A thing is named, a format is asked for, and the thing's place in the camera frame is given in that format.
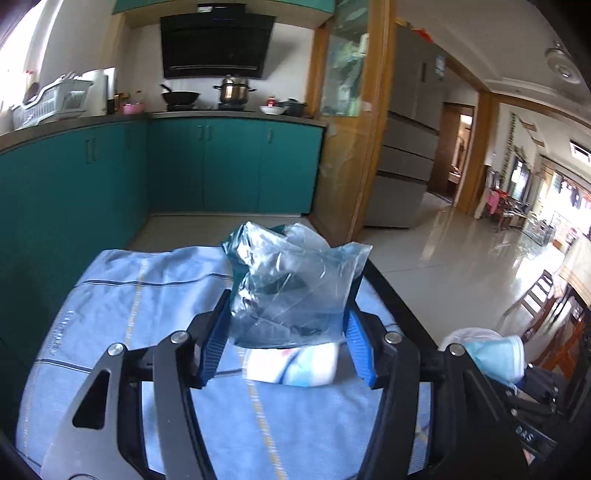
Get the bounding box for blue surgical face mask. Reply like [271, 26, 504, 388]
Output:
[464, 331, 527, 386]

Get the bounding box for striped paper cup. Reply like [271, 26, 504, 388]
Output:
[243, 343, 339, 387]

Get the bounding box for clear blue plastic bag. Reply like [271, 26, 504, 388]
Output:
[222, 221, 372, 349]

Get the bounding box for white trash bag with print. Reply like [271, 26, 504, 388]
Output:
[439, 327, 502, 351]

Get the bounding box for teal kitchen cabinets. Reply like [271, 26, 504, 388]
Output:
[1, 112, 325, 361]

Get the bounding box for carved wooden chair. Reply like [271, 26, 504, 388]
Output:
[496, 271, 590, 377]

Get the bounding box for blue checked tablecloth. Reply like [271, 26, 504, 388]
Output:
[15, 244, 435, 480]

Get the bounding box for grey refrigerator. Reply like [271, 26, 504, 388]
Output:
[365, 27, 446, 229]

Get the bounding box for black small pot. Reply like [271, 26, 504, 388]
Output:
[281, 98, 307, 117]

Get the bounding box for white bowl on counter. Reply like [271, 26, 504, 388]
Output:
[259, 105, 287, 116]

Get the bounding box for black wok pan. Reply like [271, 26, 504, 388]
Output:
[159, 83, 200, 107]

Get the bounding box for steel cooking pot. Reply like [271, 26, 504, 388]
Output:
[214, 76, 256, 106]

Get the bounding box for white dish rack basket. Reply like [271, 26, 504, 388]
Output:
[12, 76, 93, 130]

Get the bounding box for black range hood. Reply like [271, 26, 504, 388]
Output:
[160, 3, 276, 79]

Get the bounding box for wooden glass door frame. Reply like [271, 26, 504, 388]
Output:
[305, 1, 398, 245]

